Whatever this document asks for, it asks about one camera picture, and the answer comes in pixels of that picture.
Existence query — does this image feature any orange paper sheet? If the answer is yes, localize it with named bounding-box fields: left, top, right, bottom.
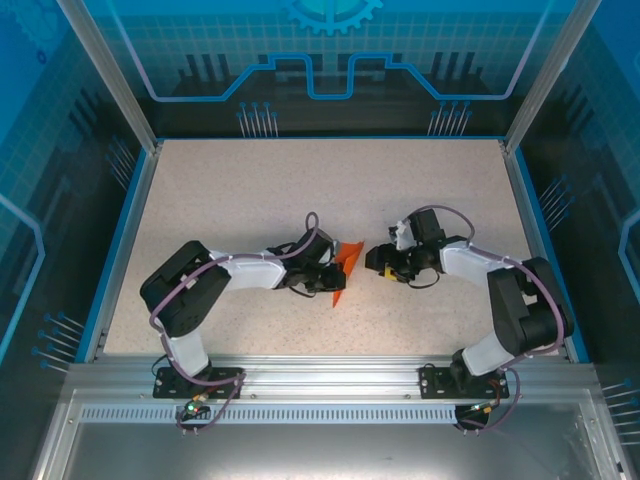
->
left=330, top=239, right=367, bottom=307

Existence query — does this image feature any brushed metal sheet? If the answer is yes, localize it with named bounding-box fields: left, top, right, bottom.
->
left=29, top=389, right=626, bottom=480

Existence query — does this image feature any blue printed side panel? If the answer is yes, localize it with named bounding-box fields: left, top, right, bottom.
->
left=519, top=0, right=640, bottom=480
left=0, top=0, right=146, bottom=480

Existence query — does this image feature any blue printed gear panel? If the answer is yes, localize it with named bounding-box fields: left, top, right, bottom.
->
left=87, top=0, right=571, bottom=139

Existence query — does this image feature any aluminium frame beam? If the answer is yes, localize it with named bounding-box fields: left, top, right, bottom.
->
left=64, top=352, right=601, bottom=401

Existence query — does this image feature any aluminium side rail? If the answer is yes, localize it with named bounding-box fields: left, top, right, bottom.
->
left=82, top=142, right=165, bottom=364
left=499, top=139, right=574, bottom=364

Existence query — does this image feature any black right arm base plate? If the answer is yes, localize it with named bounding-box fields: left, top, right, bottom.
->
left=418, top=363, right=511, bottom=401

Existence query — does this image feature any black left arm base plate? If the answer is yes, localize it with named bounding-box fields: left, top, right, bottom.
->
left=153, top=366, right=247, bottom=401

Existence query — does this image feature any slotted aluminium cable duct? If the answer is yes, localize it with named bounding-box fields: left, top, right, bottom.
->
left=78, top=405, right=460, bottom=426

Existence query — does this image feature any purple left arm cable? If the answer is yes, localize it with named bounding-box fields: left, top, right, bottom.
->
left=149, top=212, right=321, bottom=437

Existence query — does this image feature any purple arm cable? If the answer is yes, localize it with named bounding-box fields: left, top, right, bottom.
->
left=408, top=204, right=576, bottom=436
left=149, top=212, right=321, bottom=437

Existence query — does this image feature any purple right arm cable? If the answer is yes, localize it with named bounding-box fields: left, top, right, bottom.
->
left=408, top=204, right=576, bottom=436

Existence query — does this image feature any cable connector with green LED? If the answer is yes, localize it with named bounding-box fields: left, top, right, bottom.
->
left=183, top=393, right=210, bottom=417

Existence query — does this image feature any slanted aluminium frame post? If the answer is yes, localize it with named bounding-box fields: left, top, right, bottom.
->
left=55, top=0, right=165, bottom=154
left=501, top=0, right=604, bottom=154

